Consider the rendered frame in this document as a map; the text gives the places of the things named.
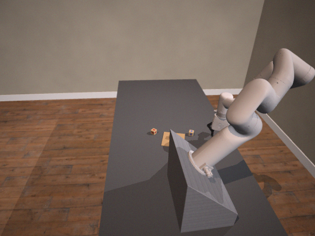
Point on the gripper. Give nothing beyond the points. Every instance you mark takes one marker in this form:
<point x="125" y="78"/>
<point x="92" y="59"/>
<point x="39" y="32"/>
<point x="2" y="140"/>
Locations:
<point x="217" y="124"/>

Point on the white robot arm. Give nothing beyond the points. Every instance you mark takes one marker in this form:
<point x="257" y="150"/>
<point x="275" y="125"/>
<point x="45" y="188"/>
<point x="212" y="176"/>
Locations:
<point x="262" y="93"/>

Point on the orange flat mat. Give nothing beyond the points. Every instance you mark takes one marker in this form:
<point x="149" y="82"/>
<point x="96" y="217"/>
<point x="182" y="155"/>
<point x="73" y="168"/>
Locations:
<point x="165" y="139"/>

